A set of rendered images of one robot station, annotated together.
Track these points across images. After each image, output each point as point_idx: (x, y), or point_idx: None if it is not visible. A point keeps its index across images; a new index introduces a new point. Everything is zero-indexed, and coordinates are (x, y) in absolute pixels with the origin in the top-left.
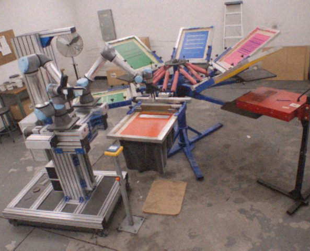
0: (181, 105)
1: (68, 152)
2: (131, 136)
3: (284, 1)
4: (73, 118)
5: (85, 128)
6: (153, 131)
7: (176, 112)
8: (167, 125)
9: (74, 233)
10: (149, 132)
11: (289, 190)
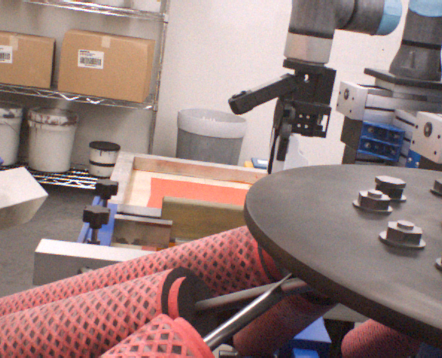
0: (98, 239)
1: None
2: (242, 168)
3: None
4: (403, 77)
5: (349, 95)
6: (180, 193)
7: (112, 217)
8: (127, 180)
9: None
10: (199, 193)
11: None
